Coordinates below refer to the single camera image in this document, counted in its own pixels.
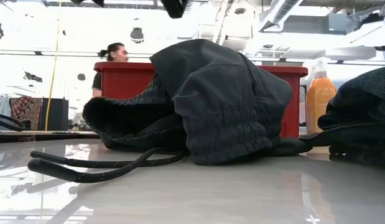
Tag black cable loop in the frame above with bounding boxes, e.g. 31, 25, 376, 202
0, 112, 26, 132

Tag large light wooden desk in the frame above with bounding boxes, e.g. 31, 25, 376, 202
0, 130, 101, 144

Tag red patterned cloth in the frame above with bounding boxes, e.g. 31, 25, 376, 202
9, 96, 44, 131

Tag silver ventilation duct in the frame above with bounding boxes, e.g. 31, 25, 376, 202
259, 0, 304, 33

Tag orange spray bottle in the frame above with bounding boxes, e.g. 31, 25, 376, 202
303, 57, 338, 135

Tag red plastic bin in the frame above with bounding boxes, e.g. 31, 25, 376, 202
93, 61, 309, 139

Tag grey fabric panel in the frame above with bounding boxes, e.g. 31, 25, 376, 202
0, 96, 11, 131

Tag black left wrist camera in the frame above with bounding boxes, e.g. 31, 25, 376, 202
160, 0, 189, 19

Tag black cabinet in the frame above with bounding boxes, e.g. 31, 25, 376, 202
39, 97, 70, 131

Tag person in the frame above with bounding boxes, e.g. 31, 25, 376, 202
91, 42, 129, 98

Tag dark blue denim jeans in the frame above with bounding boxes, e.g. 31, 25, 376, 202
299, 65, 385, 170

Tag yellow hanging cable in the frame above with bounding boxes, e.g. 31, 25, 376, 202
44, 0, 63, 132

